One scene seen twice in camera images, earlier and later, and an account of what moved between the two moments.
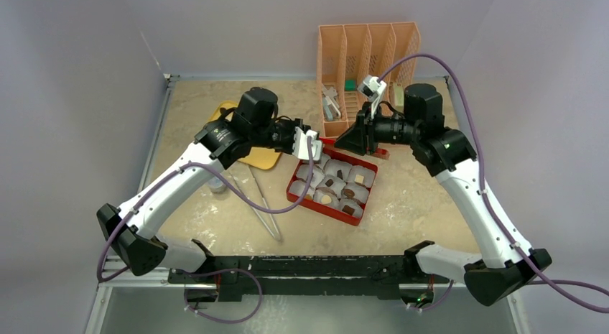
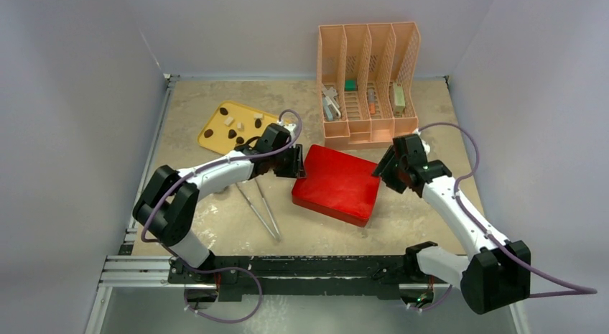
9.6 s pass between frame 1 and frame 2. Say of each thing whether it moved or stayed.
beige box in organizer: stayed
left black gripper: moved
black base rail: stayed
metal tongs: stayed
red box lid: moved
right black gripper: moved
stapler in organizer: stayed
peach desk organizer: stayed
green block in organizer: stayed
